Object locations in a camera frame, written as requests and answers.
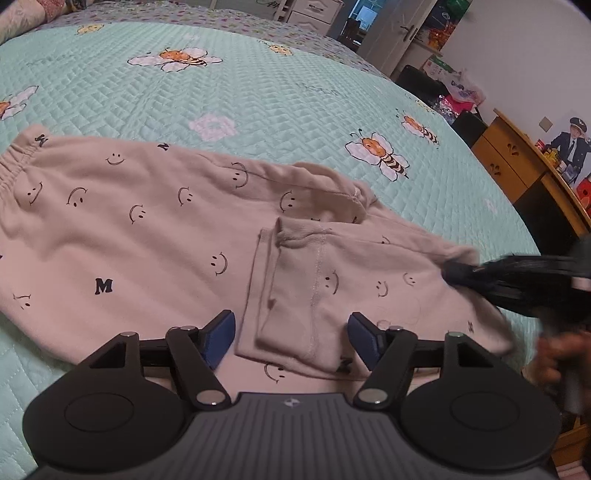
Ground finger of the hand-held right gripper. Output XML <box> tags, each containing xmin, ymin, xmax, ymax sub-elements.
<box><xmin>441</xmin><ymin>257</ymin><xmax>491</xmax><ymax>295</ymax></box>

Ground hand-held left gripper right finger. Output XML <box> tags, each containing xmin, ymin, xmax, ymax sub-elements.
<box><xmin>347</xmin><ymin>311</ymin><xmax>502</xmax><ymax>411</ymax></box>

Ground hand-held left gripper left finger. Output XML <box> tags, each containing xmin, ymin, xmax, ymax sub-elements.
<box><xmin>88</xmin><ymin>310</ymin><xmax>237</xmax><ymax>411</ymax></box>

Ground beige smiley print pants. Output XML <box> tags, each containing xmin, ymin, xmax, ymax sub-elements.
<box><xmin>0</xmin><ymin>123</ymin><xmax>516</xmax><ymax>382</ymax></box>

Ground person's right hand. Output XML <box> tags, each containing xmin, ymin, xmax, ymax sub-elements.
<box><xmin>526</xmin><ymin>331</ymin><xmax>591</xmax><ymax>393</ymax></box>

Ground wooden nightstand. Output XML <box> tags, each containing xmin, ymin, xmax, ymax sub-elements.
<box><xmin>470</xmin><ymin>107</ymin><xmax>591</xmax><ymax>260</ymax></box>

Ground yellow can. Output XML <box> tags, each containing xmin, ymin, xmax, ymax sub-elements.
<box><xmin>542</xmin><ymin>144</ymin><xmax>565</xmax><ymax>169</ymax></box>

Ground child portrait poster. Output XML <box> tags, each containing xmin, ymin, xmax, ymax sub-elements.
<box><xmin>542</xmin><ymin>115</ymin><xmax>591</xmax><ymax>186</ymax></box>

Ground pink plastic bag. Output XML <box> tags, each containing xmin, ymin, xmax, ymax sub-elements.
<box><xmin>435</xmin><ymin>80</ymin><xmax>486</xmax><ymax>124</ymax></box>

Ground black chair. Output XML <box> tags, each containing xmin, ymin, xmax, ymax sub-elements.
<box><xmin>395</xmin><ymin>64</ymin><xmax>447</xmax><ymax>105</ymax></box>

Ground white green carton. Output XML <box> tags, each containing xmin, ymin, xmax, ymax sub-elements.
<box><xmin>421</xmin><ymin>54</ymin><xmax>456</xmax><ymax>80</ymax></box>

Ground white door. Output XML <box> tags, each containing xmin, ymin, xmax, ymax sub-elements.
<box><xmin>359</xmin><ymin>0</ymin><xmax>438</xmax><ymax>71</ymax></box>

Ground hanging colourful bags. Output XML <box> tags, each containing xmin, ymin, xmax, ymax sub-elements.
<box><xmin>426</xmin><ymin>0</ymin><xmax>472</xmax><ymax>52</ymax></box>

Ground green quilted bee blanket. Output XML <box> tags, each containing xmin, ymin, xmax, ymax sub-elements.
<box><xmin>0</xmin><ymin>21</ymin><xmax>546</xmax><ymax>462</ymax></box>

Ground white drawer cabinet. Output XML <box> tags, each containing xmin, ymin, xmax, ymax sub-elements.
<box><xmin>281</xmin><ymin>0</ymin><xmax>345</xmax><ymax>27</ymax></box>

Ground floral bed sheet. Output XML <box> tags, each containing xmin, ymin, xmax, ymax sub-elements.
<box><xmin>31</xmin><ymin>0</ymin><xmax>389</xmax><ymax>78</ymax></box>

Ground red checkered cloth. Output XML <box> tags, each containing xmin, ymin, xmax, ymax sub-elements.
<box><xmin>38</xmin><ymin>0</ymin><xmax>99</xmax><ymax>16</ymax></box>

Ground floral pillow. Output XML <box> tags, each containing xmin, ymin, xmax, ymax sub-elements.
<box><xmin>0</xmin><ymin>0</ymin><xmax>50</xmax><ymax>45</ymax></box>

